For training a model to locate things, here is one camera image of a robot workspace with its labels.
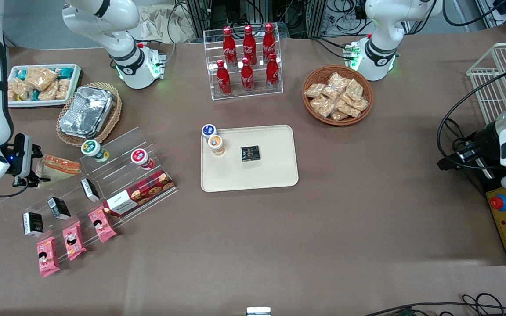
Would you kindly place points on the triangle sandwich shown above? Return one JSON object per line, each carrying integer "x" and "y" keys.
{"x": 59, "y": 169}

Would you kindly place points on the small black white box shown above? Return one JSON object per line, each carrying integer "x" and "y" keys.
{"x": 89, "y": 189}
{"x": 59, "y": 208}
{"x": 33, "y": 224}

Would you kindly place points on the red cola bottle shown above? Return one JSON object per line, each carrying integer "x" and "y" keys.
{"x": 223, "y": 81}
{"x": 272, "y": 74}
{"x": 249, "y": 44}
{"x": 247, "y": 79}
{"x": 269, "y": 41}
{"x": 229, "y": 46}

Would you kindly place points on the pink snack packet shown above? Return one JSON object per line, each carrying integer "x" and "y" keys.
{"x": 74, "y": 240}
{"x": 48, "y": 256}
{"x": 102, "y": 224}

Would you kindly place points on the cream plastic tray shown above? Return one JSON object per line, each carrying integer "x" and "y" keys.
{"x": 262, "y": 175}

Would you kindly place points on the aluminium frame corner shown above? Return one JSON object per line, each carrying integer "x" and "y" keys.
{"x": 505, "y": 11}

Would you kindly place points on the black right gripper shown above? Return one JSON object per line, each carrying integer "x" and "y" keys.
{"x": 34, "y": 152}

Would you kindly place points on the teal snack packet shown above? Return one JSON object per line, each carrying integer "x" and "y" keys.
{"x": 21, "y": 74}
{"x": 66, "y": 73}

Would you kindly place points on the round brown wicker basket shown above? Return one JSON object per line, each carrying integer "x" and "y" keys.
{"x": 312, "y": 77}

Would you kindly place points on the red lid cup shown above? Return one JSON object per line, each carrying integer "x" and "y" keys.
{"x": 141, "y": 158}

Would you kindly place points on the blue lid cup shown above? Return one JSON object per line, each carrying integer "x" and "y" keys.
{"x": 208, "y": 130}

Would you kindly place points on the crumpled clear plastic sheet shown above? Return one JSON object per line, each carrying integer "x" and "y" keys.
{"x": 160, "y": 24}

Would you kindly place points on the small black snack packet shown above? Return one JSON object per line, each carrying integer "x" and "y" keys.
{"x": 250, "y": 153}

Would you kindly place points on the oval tan wicker basket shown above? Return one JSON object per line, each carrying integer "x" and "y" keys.
{"x": 114, "y": 112}

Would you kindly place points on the red plaid cookie box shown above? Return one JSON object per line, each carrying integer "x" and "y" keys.
{"x": 143, "y": 193}

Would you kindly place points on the small silver white block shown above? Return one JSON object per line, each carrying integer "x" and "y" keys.
{"x": 258, "y": 311}

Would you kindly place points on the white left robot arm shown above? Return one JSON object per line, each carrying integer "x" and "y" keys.
{"x": 380, "y": 30}

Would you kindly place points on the clear acrylic bottle rack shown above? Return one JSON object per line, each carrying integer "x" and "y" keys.
{"x": 244, "y": 94}

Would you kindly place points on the green lid cup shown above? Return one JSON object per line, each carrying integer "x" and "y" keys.
{"x": 92, "y": 149}

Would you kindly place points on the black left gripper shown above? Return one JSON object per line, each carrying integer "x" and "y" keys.
{"x": 484, "y": 138}

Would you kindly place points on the clear acrylic stepped shelf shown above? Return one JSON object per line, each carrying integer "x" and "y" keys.
{"x": 117, "y": 175}

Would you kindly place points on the orange lid cup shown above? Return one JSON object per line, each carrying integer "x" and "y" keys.
{"x": 215, "y": 144}

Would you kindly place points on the clear wrapped rice cracker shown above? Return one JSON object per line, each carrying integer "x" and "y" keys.
{"x": 314, "y": 90}
{"x": 348, "y": 109}
{"x": 354, "y": 89}
{"x": 63, "y": 88}
{"x": 338, "y": 116}
{"x": 361, "y": 104}
{"x": 23, "y": 91}
{"x": 48, "y": 92}
{"x": 338, "y": 81}
{"x": 12, "y": 91}
{"x": 41, "y": 77}
{"x": 322, "y": 106}

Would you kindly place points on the white rectangular snack tray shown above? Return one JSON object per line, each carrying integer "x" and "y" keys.
{"x": 75, "y": 79}

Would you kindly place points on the aluminium foil container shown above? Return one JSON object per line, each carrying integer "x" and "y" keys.
{"x": 86, "y": 112}

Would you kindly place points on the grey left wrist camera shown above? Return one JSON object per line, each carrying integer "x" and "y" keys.
{"x": 467, "y": 154}

